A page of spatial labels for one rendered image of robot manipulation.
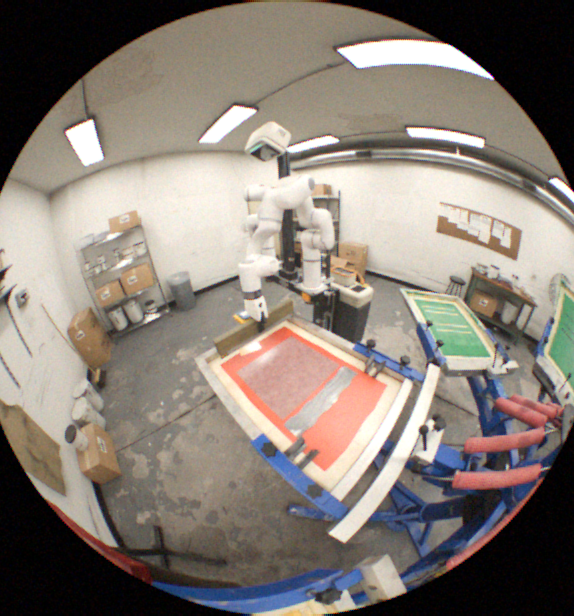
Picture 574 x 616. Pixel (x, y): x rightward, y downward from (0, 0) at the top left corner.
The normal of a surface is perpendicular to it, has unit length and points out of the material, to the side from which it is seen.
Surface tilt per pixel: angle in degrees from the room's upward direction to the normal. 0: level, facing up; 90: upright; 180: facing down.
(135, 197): 90
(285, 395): 0
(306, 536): 0
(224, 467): 0
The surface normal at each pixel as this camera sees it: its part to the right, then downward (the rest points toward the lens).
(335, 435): -0.06, -0.85
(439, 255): -0.72, 0.40
